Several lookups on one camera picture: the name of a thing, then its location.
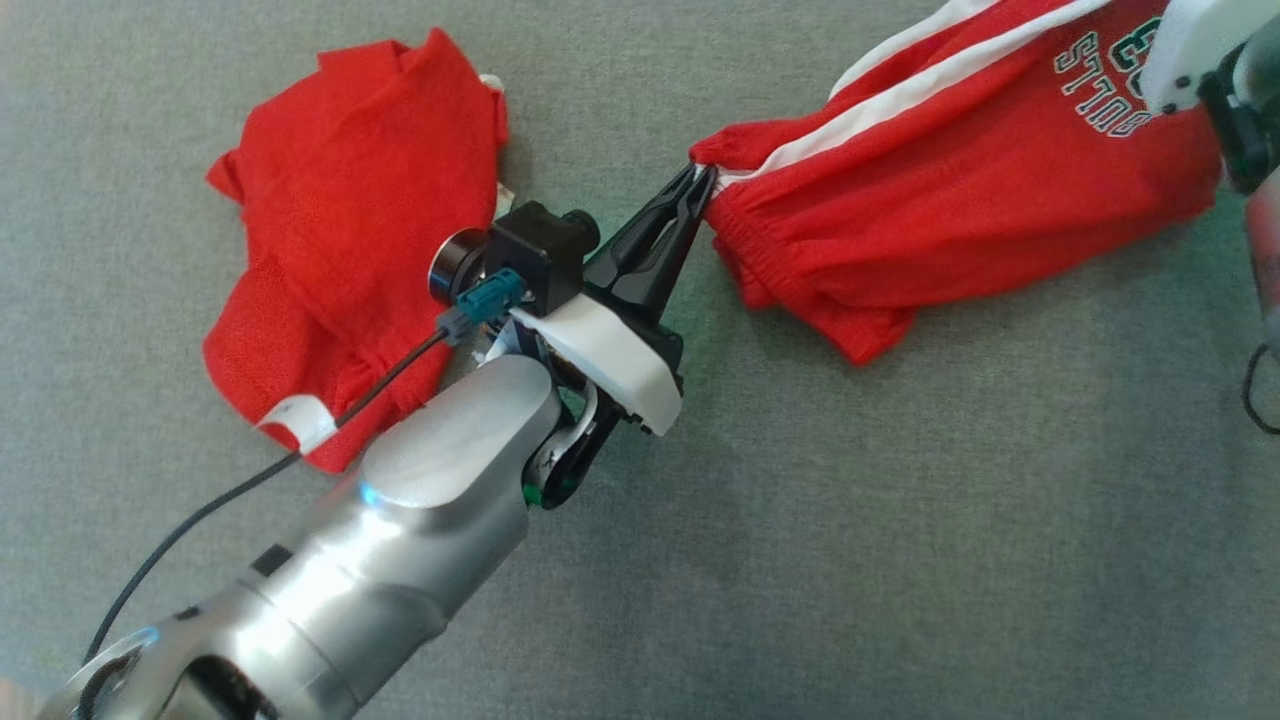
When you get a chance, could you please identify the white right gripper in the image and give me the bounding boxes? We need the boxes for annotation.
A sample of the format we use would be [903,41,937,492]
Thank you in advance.
[1140,0,1263,116]

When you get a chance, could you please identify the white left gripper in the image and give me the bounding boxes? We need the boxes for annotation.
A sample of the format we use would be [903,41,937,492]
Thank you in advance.
[508,162,720,438]

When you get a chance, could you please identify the red Bulls basketball shorts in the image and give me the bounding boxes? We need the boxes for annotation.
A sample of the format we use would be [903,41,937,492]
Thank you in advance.
[690,0,1226,366]

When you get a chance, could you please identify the red white basketball jersey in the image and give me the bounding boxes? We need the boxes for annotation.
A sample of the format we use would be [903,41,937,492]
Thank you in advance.
[202,28,511,473]

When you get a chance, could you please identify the teal left cable connector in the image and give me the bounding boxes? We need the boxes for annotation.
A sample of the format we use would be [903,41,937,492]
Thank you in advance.
[437,268,528,346]

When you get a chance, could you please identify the thin black left cable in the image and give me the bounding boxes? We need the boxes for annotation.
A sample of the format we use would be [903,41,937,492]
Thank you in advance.
[80,330,451,666]

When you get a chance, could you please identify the thin black cable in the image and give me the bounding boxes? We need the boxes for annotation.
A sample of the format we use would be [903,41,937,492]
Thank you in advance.
[80,330,451,666]
[1242,343,1280,436]

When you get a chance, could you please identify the thin black right cable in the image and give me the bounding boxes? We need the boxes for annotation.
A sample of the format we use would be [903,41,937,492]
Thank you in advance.
[1242,343,1280,436]

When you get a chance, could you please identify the white tape cable tag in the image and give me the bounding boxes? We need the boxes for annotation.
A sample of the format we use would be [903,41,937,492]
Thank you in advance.
[258,394,341,456]

